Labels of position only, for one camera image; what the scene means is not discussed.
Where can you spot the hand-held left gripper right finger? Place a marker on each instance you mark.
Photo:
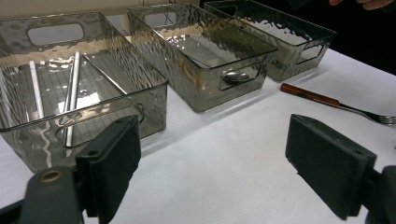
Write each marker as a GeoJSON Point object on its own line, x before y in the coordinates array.
{"type": "Point", "coordinates": [330, 165]}

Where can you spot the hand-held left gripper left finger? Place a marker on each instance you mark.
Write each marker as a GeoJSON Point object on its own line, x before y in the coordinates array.
{"type": "Point", "coordinates": [109, 161]}

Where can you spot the smoky clear plastic bin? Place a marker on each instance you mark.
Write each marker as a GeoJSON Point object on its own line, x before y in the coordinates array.
{"type": "Point", "coordinates": [289, 62]}
{"type": "Point", "coordinates": [199, 93]}
{"type": "Point", "coordinates": [149, 105]}

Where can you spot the white chopstick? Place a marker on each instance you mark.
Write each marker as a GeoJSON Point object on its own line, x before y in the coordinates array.
{"type": "Point", "coordinates": [74, 93]}
{"type": "Point", "coordinates": [36, 90]}

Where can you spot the metal spoon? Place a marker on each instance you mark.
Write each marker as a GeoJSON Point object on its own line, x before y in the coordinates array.
{"type": "Point", "coordinates": [236, 76]}

